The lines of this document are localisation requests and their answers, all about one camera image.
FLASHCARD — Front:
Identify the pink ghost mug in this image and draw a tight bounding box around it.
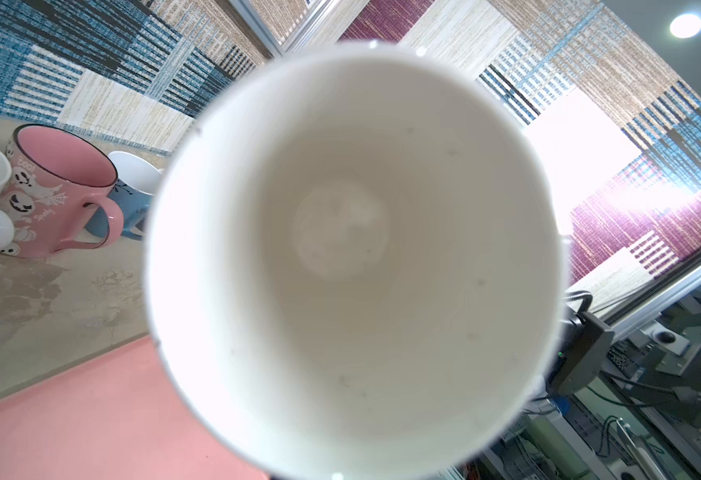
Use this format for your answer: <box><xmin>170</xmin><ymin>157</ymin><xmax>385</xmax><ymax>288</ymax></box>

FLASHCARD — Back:
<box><xmin>0</xmin><ymin>124</ymin><xmax>124</xmax><ymax>258</ymax></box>

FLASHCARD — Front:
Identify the blue ceramic mug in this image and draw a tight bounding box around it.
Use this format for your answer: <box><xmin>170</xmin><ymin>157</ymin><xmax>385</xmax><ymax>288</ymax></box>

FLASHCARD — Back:
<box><xmin>108</xmin><ymin>151</ymin><xmax>162</xmax><ymax>241</ymax></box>

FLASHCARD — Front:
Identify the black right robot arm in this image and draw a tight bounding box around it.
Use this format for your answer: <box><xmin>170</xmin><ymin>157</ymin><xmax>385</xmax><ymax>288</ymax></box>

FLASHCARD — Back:
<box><xmin>546</xmin><ymin>290</ymin><xmax>616</xmax><ymax>397</ymax></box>

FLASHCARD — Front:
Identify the pink plastic tray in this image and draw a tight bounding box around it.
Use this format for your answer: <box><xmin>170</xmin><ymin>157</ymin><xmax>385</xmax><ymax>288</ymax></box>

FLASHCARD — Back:
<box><xmin>0</xmin><ymin>338</ymin><xmax>266</xmax><ymax>479</ymax></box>

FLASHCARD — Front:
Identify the light green mug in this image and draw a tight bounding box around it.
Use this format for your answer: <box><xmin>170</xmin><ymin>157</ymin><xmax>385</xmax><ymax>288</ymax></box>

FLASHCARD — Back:
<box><xmin>144</xmin><ymin>41</ymin><xmax>569</xmax><ymax>479</ymax></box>

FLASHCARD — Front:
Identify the grey equipment outside enclosure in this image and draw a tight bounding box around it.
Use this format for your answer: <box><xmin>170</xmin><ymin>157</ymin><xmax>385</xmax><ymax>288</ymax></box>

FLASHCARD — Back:
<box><xmin>608</xmin><ymin>286</ymin><xmax>701</xmax><ymax>479</ymax></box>

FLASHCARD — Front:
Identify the round ceiling spotlight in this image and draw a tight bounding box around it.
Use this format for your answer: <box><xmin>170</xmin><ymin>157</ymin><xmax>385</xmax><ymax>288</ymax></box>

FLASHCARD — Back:
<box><xmin>669</xmin><ymin>13</ymin><xmax>701</xmax><ymax>39</ymax></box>

